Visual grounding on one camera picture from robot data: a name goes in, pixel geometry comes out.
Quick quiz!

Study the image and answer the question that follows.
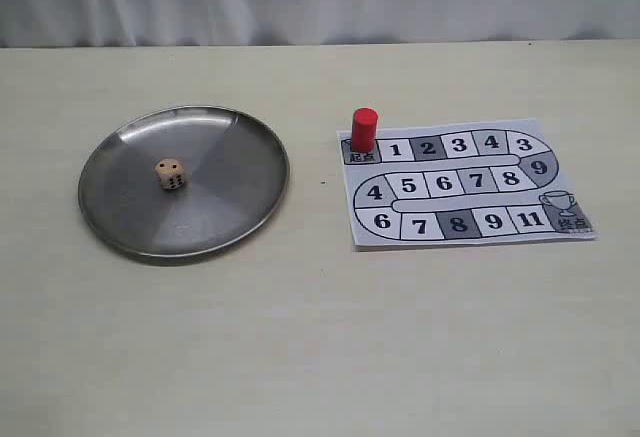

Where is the red cylinder game piece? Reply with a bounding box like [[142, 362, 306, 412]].
[[351, 107, 379, 153]]

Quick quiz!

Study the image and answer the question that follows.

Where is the printed paper game board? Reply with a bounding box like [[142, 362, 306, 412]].
[[338, 119, 596, 248]]

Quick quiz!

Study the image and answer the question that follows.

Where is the round stainless steel plate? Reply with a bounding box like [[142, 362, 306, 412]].
[[77, 105, 290, 265]]

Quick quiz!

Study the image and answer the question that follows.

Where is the wooden die with black pips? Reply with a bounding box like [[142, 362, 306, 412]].
[[155, 158, 187, 191]]

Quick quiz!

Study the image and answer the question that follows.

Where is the white backdrop curtain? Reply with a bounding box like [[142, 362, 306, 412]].
[[1, 0, 639, 47]]

